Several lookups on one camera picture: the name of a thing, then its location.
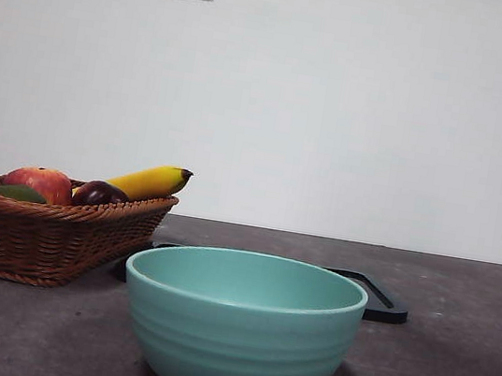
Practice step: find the teal ceramic bowl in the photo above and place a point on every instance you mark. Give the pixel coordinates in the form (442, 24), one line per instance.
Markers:
(238, 337)

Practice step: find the green avocado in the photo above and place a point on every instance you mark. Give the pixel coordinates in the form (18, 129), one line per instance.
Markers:
(16, 193)

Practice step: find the yellow banana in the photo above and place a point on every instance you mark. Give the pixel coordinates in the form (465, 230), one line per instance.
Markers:
(148, 182)

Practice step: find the dark purple plum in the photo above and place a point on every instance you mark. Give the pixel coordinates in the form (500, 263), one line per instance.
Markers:
(99, 194)

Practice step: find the black rectangular tray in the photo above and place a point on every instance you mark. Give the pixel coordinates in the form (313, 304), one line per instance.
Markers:
(386, 310)

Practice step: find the red apple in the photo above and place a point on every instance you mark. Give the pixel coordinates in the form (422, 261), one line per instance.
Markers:
(41, 182)

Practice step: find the brown wicker basket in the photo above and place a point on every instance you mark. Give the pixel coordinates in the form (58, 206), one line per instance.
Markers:
(35, 241)

